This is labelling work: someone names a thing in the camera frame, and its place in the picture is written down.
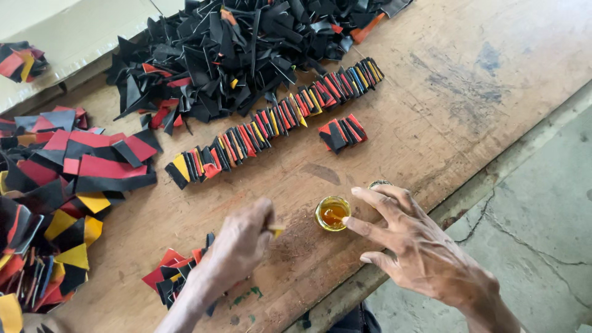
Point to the pale cardboard sheet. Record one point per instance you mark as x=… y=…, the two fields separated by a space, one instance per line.
x=83 y=32

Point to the pile of red black yellow leather cutouts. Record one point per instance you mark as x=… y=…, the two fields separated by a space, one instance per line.
x=64 y=194

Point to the person's left fingers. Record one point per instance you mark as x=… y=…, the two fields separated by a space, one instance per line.
x=267 y=217

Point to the row of folded leather pieces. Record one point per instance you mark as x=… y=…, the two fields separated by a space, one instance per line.
x=273 y=122

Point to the small stack folded leather pieces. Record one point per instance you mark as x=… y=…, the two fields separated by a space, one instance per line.
x=343 y=132

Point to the small glass jar amber glue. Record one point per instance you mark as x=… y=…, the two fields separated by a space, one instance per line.
x=332 y=213

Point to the small heap of leather offcuts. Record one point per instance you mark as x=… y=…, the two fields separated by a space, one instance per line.
x=21 y=61

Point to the person's dark trousers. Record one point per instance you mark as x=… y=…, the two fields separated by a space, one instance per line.
x=356 y=321

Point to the person's left hand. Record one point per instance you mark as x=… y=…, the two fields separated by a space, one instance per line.
x=238 y=240

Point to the person's right hand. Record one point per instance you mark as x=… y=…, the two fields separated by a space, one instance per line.
x=425 y=259

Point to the small bunch leather cutouts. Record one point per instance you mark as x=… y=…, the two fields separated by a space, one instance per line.
x=173 y=277

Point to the small glue stick yellow tip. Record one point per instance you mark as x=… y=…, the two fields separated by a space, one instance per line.
x=277 y=230

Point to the heap of black leather scraps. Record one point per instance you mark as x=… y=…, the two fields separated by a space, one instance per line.
x=231 y=55

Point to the round metal jar lid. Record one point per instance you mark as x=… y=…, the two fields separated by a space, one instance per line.
x=377 y=183

